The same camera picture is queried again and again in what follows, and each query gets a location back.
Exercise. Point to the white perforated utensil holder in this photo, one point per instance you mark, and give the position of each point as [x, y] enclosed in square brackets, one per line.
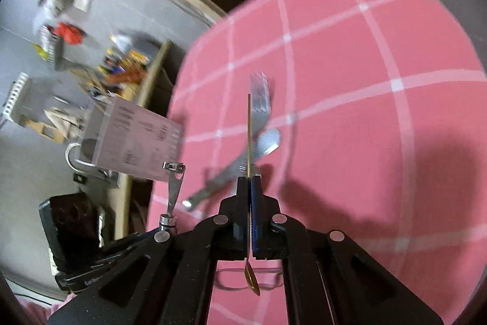
[133, 142]

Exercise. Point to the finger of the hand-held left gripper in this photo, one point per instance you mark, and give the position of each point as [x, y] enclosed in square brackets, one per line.
[129, 243]

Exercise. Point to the metal fork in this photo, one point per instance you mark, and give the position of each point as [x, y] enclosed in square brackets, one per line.
[261, 100]

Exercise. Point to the metal peeler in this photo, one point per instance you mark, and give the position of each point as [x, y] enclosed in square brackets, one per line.
[173, 195]

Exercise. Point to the large oil jug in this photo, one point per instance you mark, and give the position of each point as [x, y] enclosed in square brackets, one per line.
[123, 42]

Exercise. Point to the grey wall rack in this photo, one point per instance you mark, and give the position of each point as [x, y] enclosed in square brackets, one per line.
[51, 47]

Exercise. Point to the pink checked tablecloth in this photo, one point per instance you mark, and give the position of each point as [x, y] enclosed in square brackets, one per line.
[342, 119]

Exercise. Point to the metal faucet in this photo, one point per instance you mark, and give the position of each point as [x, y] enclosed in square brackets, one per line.
[72, 161]

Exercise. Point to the red plastic bag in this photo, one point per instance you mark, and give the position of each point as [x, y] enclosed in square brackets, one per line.
[68, 33]

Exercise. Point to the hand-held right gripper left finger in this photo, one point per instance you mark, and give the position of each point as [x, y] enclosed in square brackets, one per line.
[228, 229]

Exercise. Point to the white wall basket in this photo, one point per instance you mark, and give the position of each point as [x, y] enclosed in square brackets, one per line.
[13, 96]

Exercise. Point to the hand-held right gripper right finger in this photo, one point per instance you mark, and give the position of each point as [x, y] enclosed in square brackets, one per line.
[266, 229]

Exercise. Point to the thin gold spoon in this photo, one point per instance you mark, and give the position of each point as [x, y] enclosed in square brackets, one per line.
[251, 277]

